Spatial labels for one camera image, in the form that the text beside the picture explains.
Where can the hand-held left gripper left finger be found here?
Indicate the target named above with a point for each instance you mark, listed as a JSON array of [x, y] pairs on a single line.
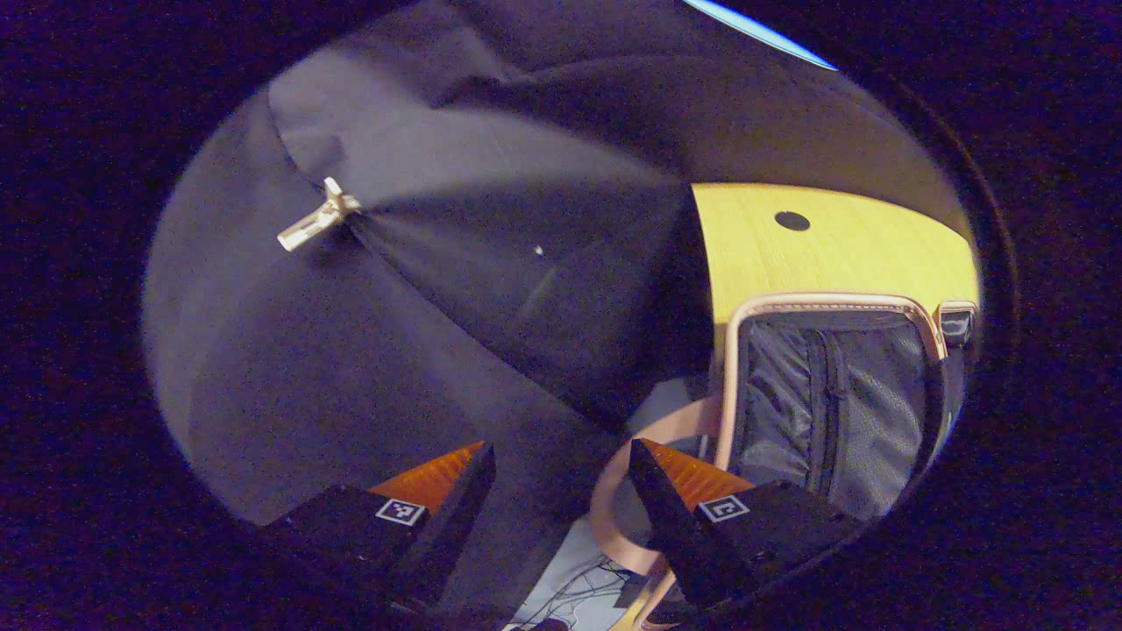
[[451, 535]]

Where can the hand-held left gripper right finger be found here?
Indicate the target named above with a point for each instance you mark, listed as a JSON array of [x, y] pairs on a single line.
[[671, 535]]

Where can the pink suitcase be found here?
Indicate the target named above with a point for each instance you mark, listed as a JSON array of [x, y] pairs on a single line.
[[833, 412]]

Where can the black backdrop cloth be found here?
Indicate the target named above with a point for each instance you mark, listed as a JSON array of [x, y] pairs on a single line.
[[438, 350]]

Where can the white clip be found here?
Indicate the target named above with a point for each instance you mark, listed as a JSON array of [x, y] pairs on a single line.
[[316, 219]]

